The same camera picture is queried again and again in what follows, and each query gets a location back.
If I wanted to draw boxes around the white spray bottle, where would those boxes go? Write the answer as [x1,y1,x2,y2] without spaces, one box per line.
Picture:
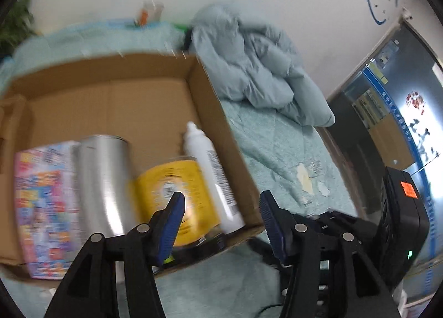
[182,121,246,234]

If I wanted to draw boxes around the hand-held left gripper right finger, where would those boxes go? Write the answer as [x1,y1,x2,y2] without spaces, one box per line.
[259,191,404,318]

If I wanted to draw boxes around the brown cardboard box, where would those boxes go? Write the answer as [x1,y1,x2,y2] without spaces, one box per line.
[0,51,267,282]

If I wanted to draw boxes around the potted green plant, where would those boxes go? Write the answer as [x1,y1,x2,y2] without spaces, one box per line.
[0,0,38,52]

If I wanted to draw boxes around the crumpled light blue duvet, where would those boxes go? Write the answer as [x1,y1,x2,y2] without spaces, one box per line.
[189,2,336,127]

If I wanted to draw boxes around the silver metal can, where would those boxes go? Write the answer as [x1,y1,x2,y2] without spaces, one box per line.
[73,134,141,239]

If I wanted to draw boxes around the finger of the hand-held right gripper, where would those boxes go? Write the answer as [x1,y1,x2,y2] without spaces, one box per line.
[294,210,378,256]
[249,237,281,266]

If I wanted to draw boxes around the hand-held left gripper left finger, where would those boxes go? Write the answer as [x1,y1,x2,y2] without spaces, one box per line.
[44,191,186,318]

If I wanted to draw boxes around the colourful board game box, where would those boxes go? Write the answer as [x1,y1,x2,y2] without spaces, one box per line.
[14,141,84,280]

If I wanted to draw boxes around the black cable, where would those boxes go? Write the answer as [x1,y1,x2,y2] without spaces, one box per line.
[256,303,285,316]

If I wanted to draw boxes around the glass door with poster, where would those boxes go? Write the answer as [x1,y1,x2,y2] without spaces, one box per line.
[327,15,443,305]

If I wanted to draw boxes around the yellow jar with black lid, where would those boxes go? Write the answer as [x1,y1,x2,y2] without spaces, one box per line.
[133,156,229,260]

